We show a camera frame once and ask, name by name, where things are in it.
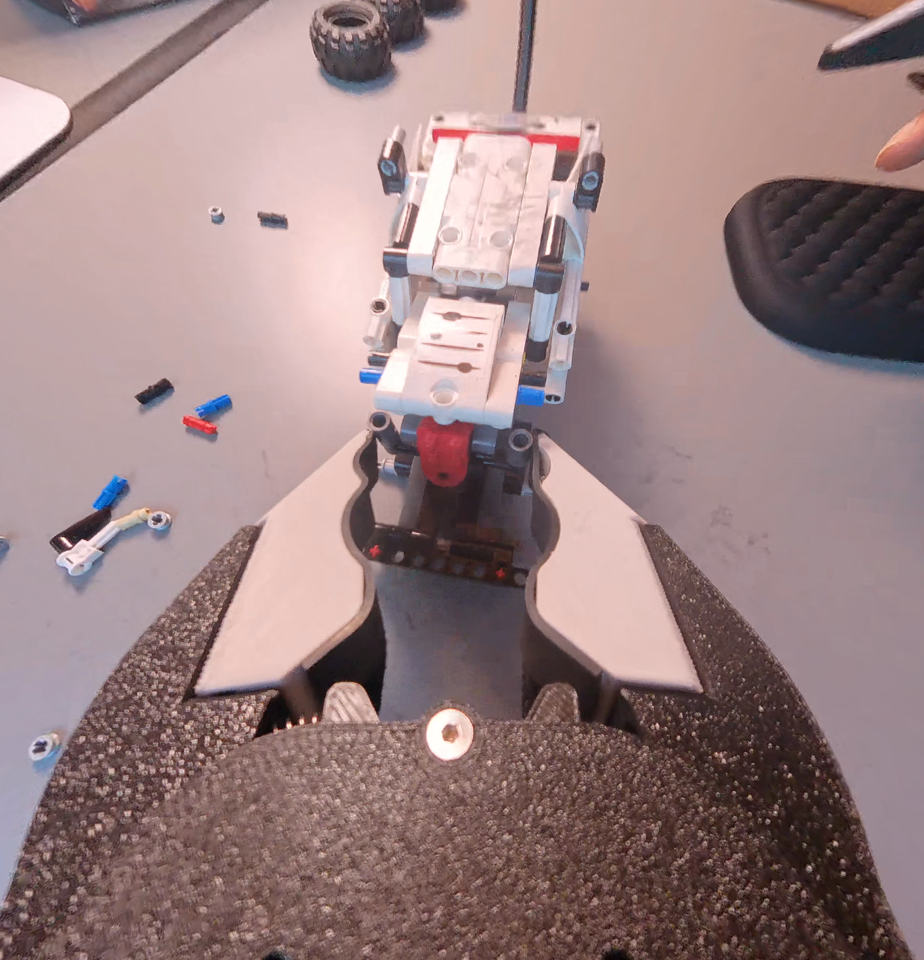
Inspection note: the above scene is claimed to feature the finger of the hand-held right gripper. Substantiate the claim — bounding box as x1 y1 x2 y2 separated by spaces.
816 0 924 74

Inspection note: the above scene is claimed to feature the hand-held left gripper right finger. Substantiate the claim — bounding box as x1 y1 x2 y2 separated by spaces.
525 430 704 693

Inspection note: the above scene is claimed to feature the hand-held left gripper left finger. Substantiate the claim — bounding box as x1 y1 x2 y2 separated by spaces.
194 430 379 697

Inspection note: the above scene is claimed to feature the white lego truck model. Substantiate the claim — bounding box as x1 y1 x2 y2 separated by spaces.
357 0 607 590

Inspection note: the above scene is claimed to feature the white lego connector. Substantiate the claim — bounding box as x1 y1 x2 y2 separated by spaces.
55 506 151 577

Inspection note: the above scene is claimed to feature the black quilted pad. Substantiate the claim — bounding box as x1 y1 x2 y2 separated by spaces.
723 176 924 367

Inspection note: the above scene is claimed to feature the white booklet stand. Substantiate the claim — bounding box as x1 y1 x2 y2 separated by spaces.
0 69 74 215

